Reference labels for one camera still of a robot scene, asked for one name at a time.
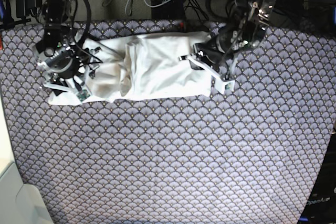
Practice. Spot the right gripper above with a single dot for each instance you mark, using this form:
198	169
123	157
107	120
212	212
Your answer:
67	70

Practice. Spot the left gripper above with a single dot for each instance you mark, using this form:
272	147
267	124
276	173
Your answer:
220	65

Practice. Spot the white T-shirt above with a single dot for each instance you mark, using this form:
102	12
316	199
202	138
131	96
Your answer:
144	67

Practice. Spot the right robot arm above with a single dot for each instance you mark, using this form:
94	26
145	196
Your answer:
59	27

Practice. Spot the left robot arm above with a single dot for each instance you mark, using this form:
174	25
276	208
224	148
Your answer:
244	31

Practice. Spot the patterned grey fan tablecloth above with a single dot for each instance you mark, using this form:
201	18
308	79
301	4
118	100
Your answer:
250	156

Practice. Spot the black OpenArm base panel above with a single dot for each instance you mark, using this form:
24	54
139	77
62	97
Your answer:
320	207

